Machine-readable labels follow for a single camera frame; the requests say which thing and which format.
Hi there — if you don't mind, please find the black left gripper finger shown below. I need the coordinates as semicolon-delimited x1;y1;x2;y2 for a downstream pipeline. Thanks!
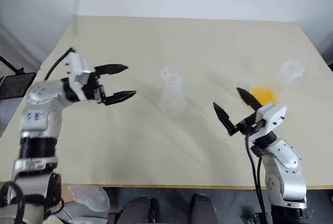
104;90;137;106
94;63;129;77

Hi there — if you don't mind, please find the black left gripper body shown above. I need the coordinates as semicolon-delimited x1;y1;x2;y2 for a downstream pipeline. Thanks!
81;71;107;105

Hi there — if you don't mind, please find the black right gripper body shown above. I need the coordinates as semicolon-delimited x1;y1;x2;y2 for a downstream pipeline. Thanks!
227;113;266;136

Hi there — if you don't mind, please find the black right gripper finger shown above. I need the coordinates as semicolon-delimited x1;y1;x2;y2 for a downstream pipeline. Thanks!
236;87;263;112
213;102;235;133

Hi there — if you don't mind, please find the clear beaker with orange liquid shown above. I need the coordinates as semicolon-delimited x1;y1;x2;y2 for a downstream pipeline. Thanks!
249;58;305;105

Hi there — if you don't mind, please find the translucent plastic bottle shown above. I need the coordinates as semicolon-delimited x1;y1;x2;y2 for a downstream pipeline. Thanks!
159;78;187;117

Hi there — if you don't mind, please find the translucent plastic funnel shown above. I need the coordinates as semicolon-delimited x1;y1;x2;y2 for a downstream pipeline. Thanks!
160;64;186;87

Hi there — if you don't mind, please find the dark rounded shape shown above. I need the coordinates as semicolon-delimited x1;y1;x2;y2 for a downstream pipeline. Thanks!
117;195;160;224
190;193;219;224

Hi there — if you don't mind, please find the white plastic bag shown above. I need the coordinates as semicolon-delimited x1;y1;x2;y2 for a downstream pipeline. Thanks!
68;185;110;213

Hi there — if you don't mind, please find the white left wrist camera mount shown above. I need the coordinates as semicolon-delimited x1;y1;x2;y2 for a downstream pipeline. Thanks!
65;52;92;89

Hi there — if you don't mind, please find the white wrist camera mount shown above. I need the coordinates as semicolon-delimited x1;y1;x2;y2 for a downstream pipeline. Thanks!
255;103;288;134
65;52;92;89

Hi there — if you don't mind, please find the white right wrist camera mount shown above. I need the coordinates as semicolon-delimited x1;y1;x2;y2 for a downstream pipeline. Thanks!
255;103;288;134

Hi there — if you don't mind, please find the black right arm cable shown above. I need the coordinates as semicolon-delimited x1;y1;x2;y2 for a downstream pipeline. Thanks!
244;127;269;224

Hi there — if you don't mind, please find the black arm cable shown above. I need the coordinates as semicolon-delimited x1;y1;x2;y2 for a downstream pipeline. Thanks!
244;127;269;224
44;47;76;81

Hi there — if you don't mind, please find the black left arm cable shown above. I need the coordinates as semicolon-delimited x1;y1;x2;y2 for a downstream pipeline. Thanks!
44;47;76;81

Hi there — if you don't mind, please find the black looped body cable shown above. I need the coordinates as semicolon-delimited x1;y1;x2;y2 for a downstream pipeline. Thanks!
0;181;27;224

